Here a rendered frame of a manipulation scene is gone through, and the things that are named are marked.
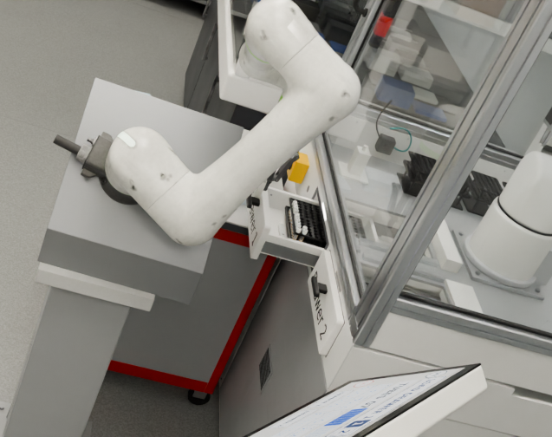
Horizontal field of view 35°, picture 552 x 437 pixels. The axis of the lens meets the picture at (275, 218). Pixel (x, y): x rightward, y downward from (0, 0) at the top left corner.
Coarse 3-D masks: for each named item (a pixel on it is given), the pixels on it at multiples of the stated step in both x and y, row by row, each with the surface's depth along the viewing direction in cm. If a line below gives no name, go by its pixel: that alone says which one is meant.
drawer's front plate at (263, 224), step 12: (252, 192) 246; (264, 192) 236; (264, 204) 231; (252, 216) 238; (264, 216) 225; (252, 228) 234; (264, 228) 222; (252, 240) 230; (264, 240) 224; (252, 252) 226
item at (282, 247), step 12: (276, 192) 247; (288, 192) 248; (276, 204) 249; (288, 204) 249; (276, 216) 247; (276, 228) 241; (276, 240) 227; (288, 240) 227; (264, 252) 229; (276, 252) 228; (288, 252) 229; (300, 252) 229; (312, 252) 230; (312, 264) 231
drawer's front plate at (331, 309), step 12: (324, 252) 222; (324, 264) 219; (312, 276) 226; (324, 276) 217; (312, 288) 223; (336, 288) 210; (312, 300) 220; (324, 300) 212; (336, 300) 206; (324, 312) 209; (336, 312) 202; (324, 324) 207; (336, 324) 200; (324, 336) 205; (336, 336) 202; (324, 348) 204
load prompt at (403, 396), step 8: (416, 384) 154; (424, 384) 153; (432, 384) 150; (400, 392) 152; (408, 392) 150; (416, 392) 148; (392, 400) 148; (400, 400) 146; (376, 408) 144; (384, 408) 143; (392, 408) 141; (360, 416) 142; (368, 416) 140; (376, 416) 139; (352, 424) 138; (360, 424) 137; (336, 432) 136; (344, 432) 135; (352, 432) 133
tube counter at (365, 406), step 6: (366, 402) 152; (372, 402) 150; (378, 402) 149; (354, 408) 149; (360, 408) 148; (366, 408) 147; (342, 414) 147; (348, 414) 146; (354, 414) 145; (336, 420) 145; (342, 420) 143; (348, 420) 142; (324, 426) 143; (330, 426) 142; (336, 426) 140; (312, 432) 141; (318, 432) 140; (324, 432) 138
